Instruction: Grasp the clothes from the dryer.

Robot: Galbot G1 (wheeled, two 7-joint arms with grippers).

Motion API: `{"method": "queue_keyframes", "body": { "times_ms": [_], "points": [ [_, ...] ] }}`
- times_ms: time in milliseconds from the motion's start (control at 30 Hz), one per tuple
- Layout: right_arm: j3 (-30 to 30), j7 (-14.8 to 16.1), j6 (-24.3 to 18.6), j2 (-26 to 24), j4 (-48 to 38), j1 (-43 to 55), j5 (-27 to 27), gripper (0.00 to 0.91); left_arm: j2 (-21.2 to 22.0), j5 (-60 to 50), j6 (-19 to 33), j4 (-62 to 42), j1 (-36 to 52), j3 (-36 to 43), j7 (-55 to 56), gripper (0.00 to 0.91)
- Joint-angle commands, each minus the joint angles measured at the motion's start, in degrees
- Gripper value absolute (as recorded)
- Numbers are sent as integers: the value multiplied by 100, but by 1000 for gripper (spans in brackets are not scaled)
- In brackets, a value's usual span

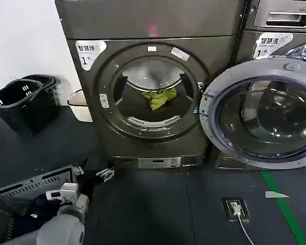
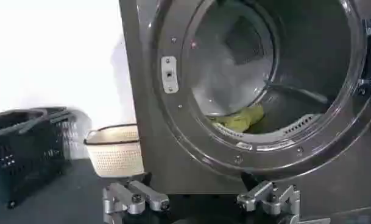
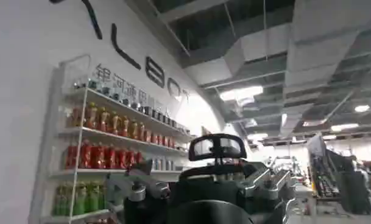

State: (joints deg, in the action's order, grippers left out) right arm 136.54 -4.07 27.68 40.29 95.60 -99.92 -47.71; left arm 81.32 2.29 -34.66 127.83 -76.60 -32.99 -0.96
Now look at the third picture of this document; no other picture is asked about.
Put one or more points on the rectangular ceiling light panel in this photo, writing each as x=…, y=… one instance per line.
x=241, y=93

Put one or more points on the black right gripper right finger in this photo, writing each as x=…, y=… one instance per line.
x=268, y=186

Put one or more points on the white shelf with drink bottles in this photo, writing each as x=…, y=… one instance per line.
x=112, y=152

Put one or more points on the silver ceiling air duct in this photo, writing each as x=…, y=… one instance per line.
x=264, y=45

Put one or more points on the round ceiling lamp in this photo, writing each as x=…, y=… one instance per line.
x=362, y=108

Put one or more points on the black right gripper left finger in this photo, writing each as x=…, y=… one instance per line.
x=138, y=189

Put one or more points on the dark equipment rack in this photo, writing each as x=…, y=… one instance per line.
x=340, y=179

